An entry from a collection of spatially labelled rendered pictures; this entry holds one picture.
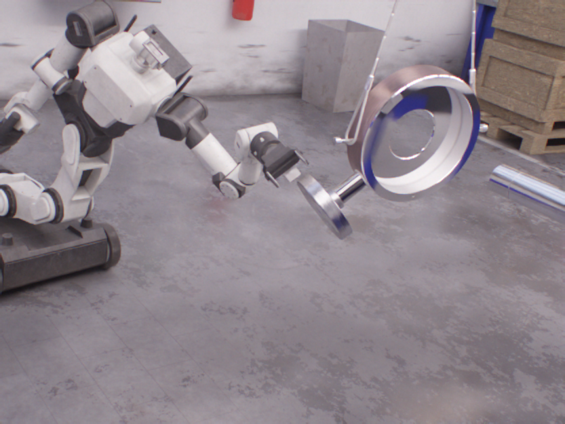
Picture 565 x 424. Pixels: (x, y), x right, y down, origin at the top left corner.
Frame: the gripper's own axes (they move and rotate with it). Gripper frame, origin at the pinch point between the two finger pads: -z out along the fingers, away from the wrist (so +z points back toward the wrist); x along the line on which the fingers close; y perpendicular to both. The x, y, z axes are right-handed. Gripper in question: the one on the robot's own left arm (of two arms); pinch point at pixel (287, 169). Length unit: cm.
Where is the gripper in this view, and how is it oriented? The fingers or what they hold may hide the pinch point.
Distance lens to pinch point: 235.6
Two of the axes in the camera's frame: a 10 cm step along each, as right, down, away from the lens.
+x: 7.9, -6.1, 0.5
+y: 4.5, 6.3, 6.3
